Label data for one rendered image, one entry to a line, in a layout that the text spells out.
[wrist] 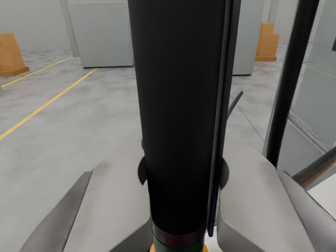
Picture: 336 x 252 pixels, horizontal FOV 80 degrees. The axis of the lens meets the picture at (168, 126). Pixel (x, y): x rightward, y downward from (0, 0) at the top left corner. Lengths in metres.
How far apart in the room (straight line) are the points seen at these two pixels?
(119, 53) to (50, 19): 7.03
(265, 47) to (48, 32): 11.16
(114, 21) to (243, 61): 4.15
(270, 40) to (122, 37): 5.06
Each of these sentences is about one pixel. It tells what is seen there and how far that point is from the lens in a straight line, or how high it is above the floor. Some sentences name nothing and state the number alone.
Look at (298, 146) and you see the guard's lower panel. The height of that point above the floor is 0.88.
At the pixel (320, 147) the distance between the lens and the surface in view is 1.24.
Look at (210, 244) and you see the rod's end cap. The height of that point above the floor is 1.39.
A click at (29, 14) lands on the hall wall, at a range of 14.44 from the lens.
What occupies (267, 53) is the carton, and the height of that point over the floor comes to 0.26.
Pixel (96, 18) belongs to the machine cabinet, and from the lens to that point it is 7.57.
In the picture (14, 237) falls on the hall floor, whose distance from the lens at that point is 2.29.
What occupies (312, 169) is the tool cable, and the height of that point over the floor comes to 1.40.
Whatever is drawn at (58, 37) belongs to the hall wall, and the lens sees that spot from 13.87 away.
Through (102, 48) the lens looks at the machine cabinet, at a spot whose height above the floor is 0.66.
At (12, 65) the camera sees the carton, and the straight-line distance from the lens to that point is 8.36.
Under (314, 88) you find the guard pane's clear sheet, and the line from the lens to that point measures 1.31.
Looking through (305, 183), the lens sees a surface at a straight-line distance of 0.30.
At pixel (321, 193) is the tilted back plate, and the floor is 1.22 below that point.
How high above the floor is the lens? 1.57
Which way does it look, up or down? 29 degrees down
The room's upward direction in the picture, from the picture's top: 2 degrees counter-clockwise
